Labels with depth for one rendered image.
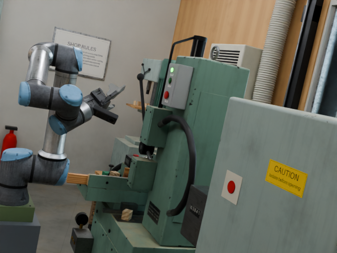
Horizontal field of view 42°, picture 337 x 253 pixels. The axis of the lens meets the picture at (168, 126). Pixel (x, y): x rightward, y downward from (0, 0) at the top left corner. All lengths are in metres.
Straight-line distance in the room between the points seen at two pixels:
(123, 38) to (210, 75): 3.54
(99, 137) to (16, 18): 1.57
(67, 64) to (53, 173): 0.57
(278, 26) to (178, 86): 1.96
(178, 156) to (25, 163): 0.99
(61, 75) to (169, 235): 1.00
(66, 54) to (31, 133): 2.81
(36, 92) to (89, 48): 3.30
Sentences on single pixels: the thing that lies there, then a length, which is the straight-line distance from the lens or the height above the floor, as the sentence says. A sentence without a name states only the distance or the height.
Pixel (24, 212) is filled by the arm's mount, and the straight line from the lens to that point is 2.41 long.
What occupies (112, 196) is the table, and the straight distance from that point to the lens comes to 1.96.
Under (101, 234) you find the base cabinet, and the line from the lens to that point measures 2.05.
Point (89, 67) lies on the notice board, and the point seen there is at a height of 1.36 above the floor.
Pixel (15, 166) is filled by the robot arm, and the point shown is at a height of 0.83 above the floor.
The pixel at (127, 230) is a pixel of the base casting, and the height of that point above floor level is 0.80.
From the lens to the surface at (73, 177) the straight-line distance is 1.93.
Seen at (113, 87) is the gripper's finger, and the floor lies 1.33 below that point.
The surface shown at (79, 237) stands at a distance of 2.14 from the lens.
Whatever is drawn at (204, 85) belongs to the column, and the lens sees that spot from 1.61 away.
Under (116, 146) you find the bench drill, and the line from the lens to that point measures 4.59.
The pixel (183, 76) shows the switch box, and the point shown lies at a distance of 1.60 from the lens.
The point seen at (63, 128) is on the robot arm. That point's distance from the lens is 1.79.
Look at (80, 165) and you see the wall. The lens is 5.17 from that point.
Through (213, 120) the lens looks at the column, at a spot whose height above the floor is 1.30.
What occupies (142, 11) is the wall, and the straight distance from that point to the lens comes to 5.19.
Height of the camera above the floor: 1.42
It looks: 6 degrees down
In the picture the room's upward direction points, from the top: 12 degrees clockwise
